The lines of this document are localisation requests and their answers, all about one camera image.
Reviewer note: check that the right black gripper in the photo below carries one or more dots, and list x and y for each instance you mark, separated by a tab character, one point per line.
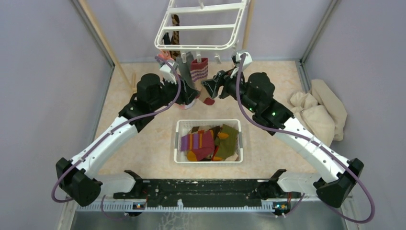
213	86

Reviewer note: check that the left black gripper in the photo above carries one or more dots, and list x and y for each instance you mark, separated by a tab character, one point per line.
174	86

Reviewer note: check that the maroon striped beige sock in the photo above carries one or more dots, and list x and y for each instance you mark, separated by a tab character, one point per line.
199	73

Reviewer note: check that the white plastic basket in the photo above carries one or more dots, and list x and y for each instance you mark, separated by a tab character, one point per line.
184	126

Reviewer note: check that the purple maroon striped sock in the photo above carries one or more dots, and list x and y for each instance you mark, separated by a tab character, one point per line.
197	146

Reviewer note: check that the olive green striped sock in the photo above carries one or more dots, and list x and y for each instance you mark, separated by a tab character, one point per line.
225	143

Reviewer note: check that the white plastic sock hanger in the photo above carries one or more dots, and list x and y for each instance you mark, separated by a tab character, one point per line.
205	37

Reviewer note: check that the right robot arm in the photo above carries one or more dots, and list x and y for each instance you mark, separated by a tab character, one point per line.
335	175

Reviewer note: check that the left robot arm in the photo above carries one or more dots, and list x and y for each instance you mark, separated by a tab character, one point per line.
79	177

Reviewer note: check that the wooden hanger rack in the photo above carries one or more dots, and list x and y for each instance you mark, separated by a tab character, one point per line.
104	41

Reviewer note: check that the pink patterned sock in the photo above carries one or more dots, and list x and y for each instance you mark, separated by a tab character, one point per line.
168	57

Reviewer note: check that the grey sock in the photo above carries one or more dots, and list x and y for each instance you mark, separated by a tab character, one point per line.
185	69

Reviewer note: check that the brown argyle sock in basket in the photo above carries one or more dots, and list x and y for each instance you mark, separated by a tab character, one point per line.
214	129

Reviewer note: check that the brown argyle hanging sock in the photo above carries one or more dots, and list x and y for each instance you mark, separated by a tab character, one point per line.
175	39

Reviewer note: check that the black hanging sock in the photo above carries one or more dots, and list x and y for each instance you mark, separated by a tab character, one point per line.
166	39

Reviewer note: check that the beige crumpled cloth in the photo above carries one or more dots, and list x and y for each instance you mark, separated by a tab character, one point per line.
320	111

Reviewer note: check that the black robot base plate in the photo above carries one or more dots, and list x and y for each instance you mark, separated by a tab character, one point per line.
211	195

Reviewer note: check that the aluminium frame rail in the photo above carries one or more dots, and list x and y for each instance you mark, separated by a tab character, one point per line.
109	203

